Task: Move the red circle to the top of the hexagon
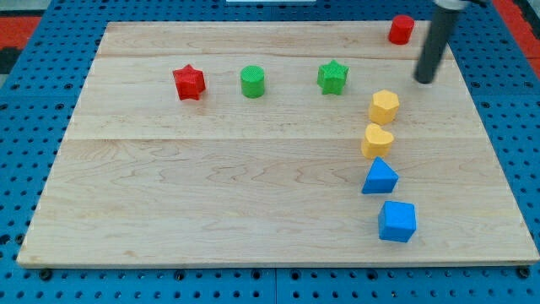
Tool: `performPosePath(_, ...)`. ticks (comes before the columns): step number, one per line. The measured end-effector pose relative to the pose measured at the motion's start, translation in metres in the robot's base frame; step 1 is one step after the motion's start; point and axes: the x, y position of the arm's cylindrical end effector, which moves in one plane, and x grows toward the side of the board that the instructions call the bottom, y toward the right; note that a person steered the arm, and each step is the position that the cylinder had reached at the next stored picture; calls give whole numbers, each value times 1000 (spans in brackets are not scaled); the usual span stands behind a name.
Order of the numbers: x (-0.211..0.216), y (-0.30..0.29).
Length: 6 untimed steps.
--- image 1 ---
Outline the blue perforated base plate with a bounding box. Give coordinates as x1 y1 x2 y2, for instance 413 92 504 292
1 0 539 303

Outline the blue cube block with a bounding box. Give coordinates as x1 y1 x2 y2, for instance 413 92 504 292
378 201 417 242

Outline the light wooden board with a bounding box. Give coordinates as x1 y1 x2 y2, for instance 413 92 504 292
18 21 539 269

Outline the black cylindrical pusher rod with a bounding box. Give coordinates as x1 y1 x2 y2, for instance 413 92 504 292
413 0 469 84

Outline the yellow heart block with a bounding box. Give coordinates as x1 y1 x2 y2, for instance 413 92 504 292
360 123 395 159

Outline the red star block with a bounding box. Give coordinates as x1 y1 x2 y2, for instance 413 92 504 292
172 64 206 100

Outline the green star block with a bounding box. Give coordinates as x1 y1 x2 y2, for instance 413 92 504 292
316 60 349 95

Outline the yellow hexagon block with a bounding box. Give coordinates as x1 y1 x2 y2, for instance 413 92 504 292
368 90 400 125

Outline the blue triangle block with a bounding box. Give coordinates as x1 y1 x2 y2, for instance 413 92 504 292
361 157 399 194

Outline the green cylinder block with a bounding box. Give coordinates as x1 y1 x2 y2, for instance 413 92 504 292
240 65 265 98

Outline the red cylinder block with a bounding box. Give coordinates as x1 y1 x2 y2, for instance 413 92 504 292
388 14 415 45

